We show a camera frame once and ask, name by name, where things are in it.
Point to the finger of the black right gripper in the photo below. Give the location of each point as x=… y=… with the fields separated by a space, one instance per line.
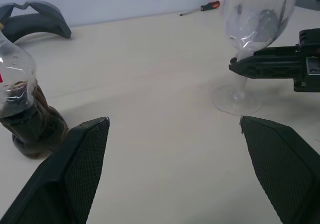
x=275 y=51
x=270 y=69

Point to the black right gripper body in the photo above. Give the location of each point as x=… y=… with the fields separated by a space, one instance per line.
x=311 y=38

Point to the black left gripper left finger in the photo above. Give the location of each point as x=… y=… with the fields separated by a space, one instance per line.
x=62 y=184

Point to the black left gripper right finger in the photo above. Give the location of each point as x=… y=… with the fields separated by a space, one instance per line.
x=287 y=171

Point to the clear wine glass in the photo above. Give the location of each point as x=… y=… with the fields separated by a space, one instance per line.
x=250 y=14

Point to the small dark soda bottle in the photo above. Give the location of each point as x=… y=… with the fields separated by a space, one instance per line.
x=32 y=124

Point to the orange and black screwdriver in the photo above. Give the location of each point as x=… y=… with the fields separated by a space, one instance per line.
x=211 y=5

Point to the grey curved visor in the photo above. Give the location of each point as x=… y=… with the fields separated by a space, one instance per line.
x=55 y=19

